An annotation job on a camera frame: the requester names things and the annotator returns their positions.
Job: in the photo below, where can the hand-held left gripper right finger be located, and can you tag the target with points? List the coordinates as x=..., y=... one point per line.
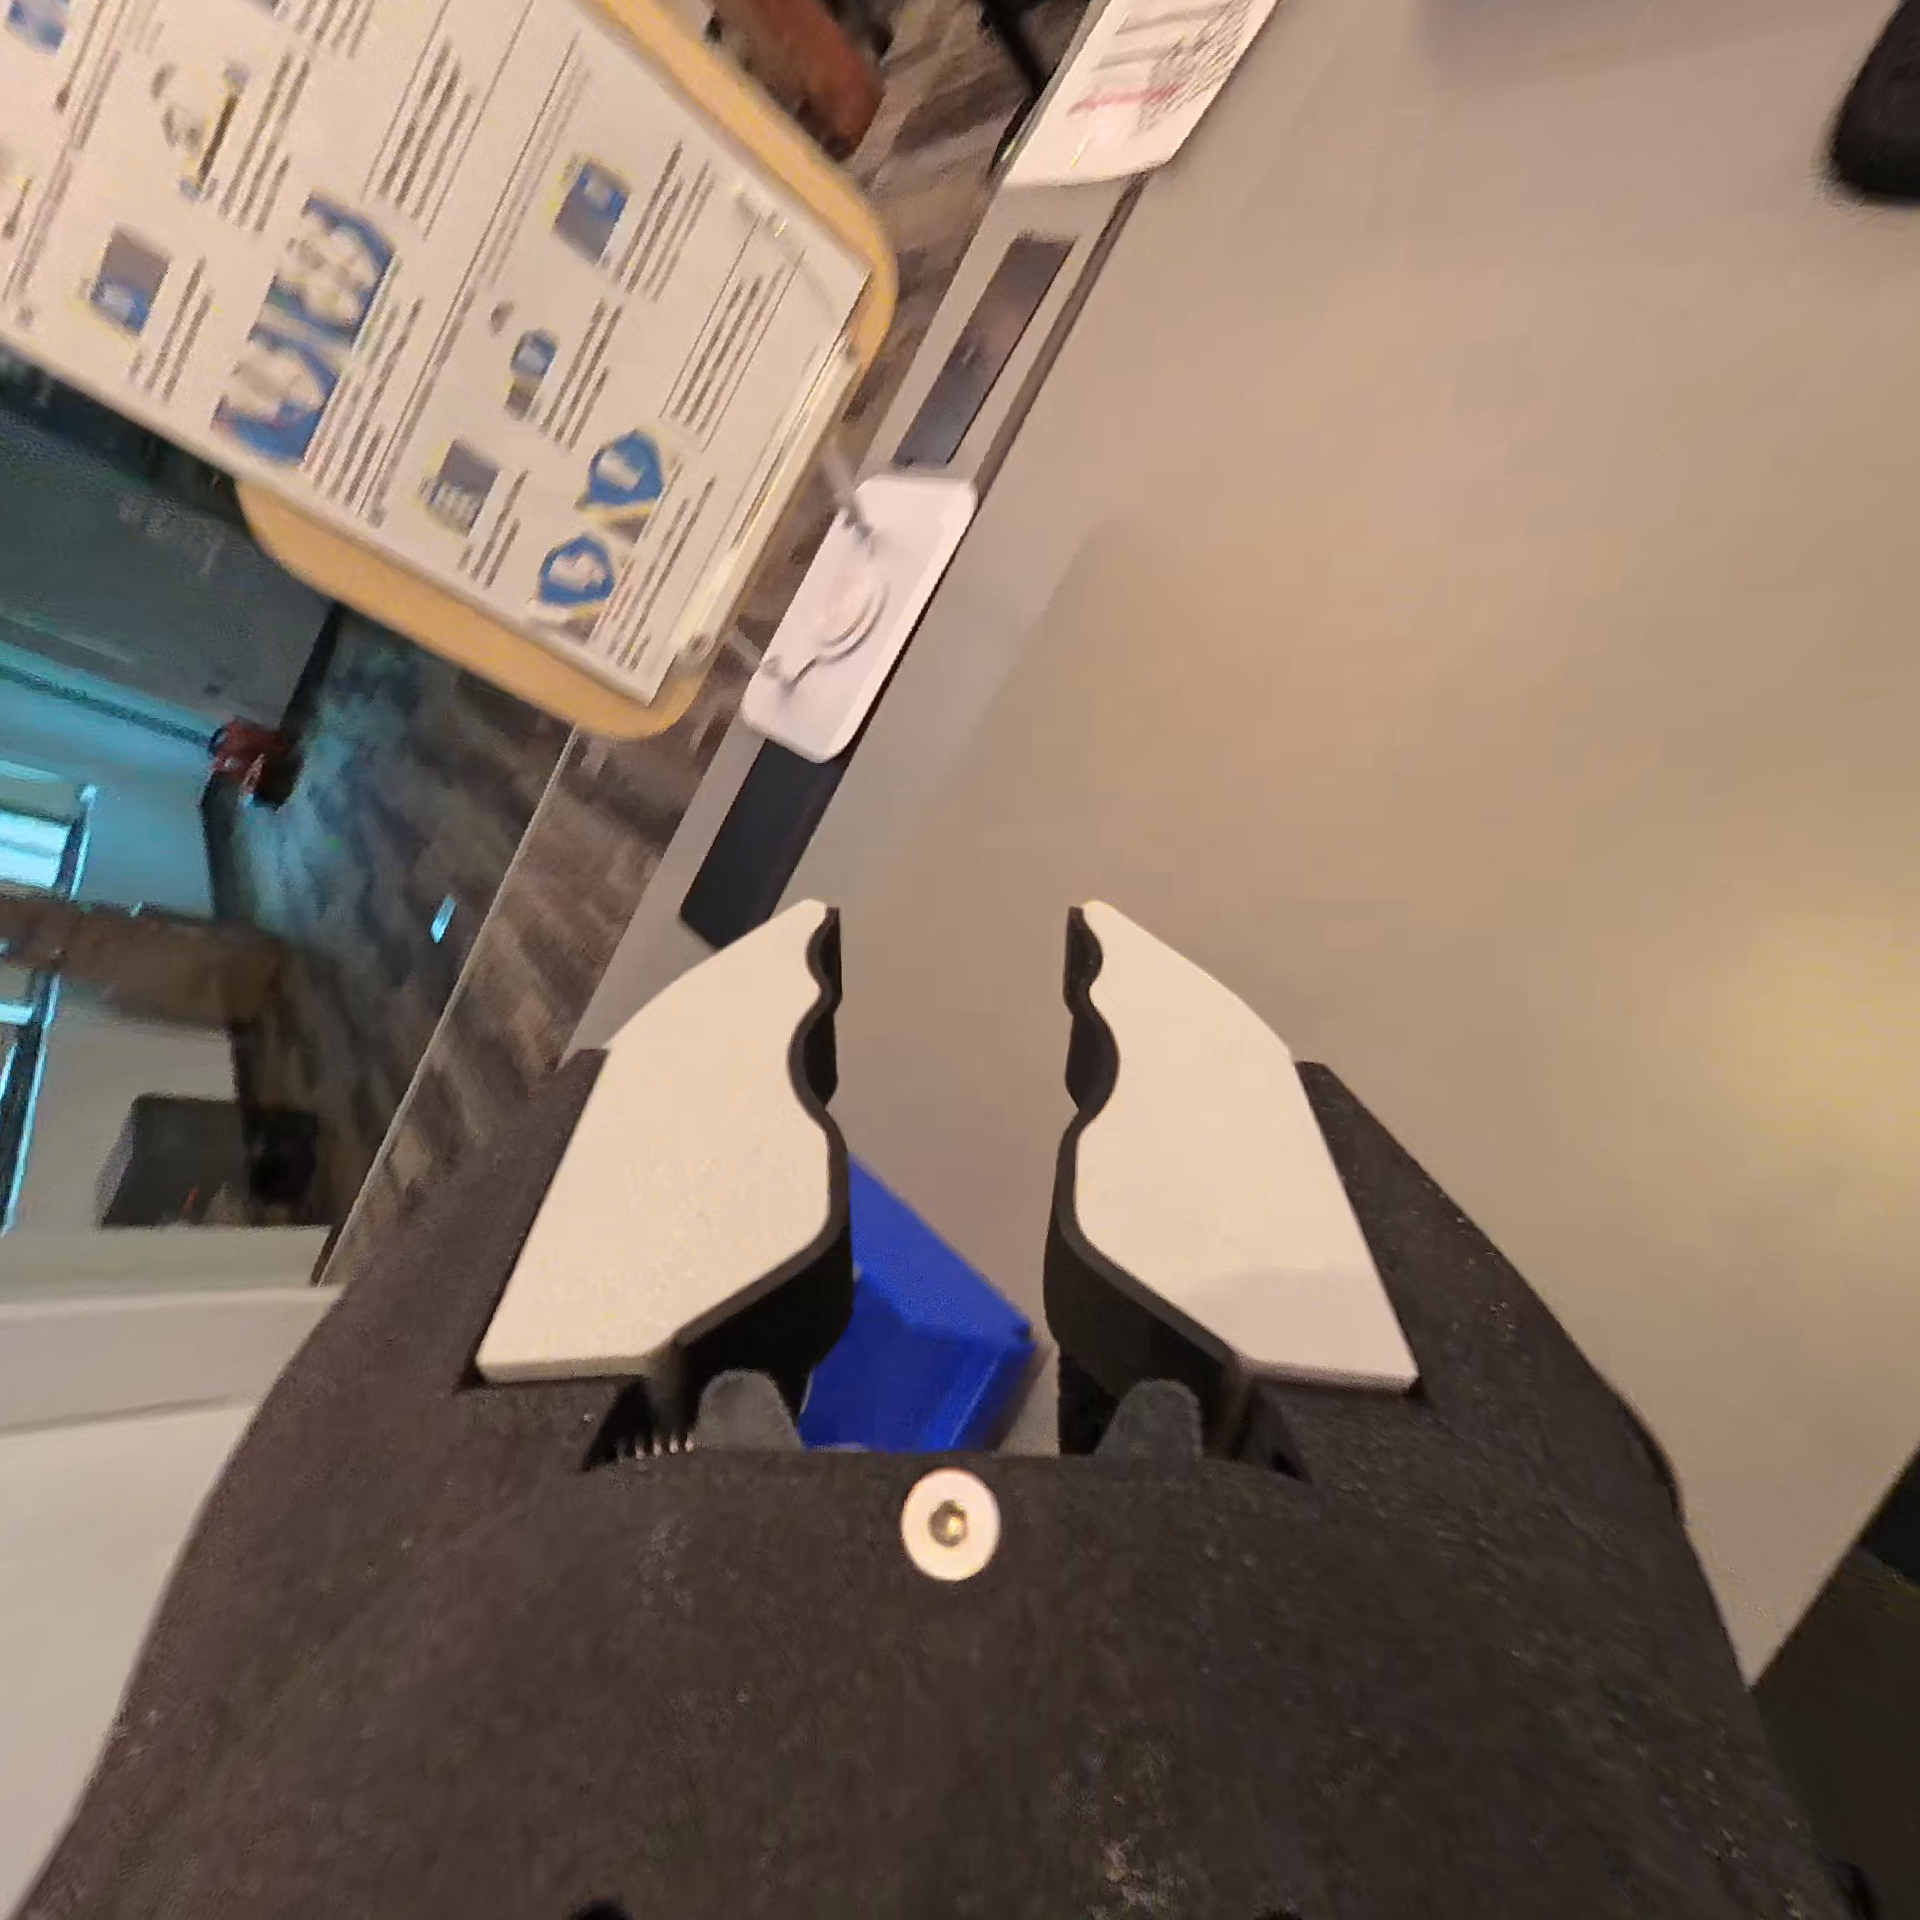
x=1230, y=1198

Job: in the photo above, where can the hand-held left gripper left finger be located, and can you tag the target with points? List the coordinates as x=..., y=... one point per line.
x=675, y=1198

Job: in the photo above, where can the narrow blue plastic bin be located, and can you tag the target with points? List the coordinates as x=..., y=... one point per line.
x=915, y=1320

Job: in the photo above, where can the black rectangular table inlay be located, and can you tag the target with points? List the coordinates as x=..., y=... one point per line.
x=992, y=343
x=758, y=841

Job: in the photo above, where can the dark box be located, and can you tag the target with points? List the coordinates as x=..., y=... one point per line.
x=209, y=1162

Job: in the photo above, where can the brown cardboard box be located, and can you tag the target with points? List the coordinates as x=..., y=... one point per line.
x=135, y=961

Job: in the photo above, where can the wooden instruction clipboard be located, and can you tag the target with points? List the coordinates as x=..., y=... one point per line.
x=451, y=301

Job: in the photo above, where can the laminated paper sheet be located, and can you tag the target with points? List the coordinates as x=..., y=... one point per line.
x=1141, y=89

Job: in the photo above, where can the black quilted armrest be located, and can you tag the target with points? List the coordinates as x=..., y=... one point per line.
x=1883, y=89

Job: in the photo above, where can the brown wooden post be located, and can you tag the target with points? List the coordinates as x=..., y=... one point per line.
x=839, y=89

